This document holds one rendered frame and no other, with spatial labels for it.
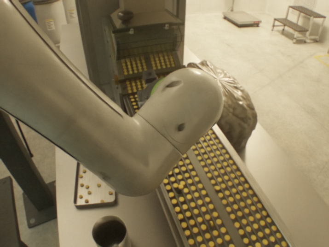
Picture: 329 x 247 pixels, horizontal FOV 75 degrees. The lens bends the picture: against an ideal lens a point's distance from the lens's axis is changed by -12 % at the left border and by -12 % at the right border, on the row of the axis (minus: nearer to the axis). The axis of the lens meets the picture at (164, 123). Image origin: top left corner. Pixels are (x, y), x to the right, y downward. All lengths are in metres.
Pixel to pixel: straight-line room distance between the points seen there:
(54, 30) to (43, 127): 3.28
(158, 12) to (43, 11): 2.78
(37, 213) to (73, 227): 1.07
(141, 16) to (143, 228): 0.62
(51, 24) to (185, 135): 3.26
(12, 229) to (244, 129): 0.67
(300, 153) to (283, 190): 1.39
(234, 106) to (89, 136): 0.54
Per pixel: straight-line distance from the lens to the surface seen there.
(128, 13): 0.75
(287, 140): 2.23
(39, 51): 0.26
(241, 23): 4.51
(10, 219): 0.64
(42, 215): 1.73
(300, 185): 0.84
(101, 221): 0.61
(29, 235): 1.72
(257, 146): 0.89
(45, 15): 3.49
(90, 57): 0.98
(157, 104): 0.35
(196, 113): 0.34
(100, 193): 0.73
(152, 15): 0.81
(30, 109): 0.27
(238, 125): 0.75
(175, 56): 0.88
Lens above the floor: 1.41
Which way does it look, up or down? 42 degrees down
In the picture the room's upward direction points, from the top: straight up
